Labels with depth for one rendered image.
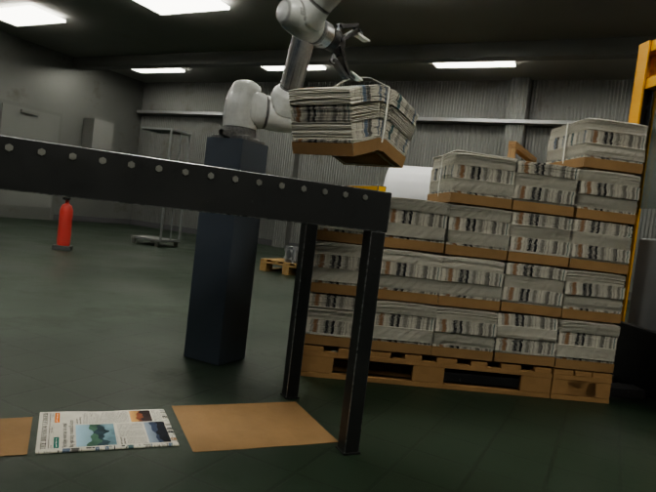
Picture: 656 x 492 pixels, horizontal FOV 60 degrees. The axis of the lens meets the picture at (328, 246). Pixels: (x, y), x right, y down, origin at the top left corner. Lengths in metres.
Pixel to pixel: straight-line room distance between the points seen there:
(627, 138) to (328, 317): 1.57
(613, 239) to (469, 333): 0.79
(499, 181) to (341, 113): 0.97
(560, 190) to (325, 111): 1.23
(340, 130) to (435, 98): 8.70
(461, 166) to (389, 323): 0.76
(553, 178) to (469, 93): 7.79
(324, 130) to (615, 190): 1.46
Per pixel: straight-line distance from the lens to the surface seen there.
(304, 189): 1.57
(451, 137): 10.37
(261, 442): 1.83
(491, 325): 2.67
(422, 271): 2.54
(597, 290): 2.87
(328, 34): 1.99
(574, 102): 10.14
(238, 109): 2.59
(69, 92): 13.13
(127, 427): 1.89
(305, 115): 2.04
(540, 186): 2.72
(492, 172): 2.63
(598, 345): 2.92
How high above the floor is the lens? 0.70
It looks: 3 degrees down
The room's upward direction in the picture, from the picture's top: 7 degrees clockwise
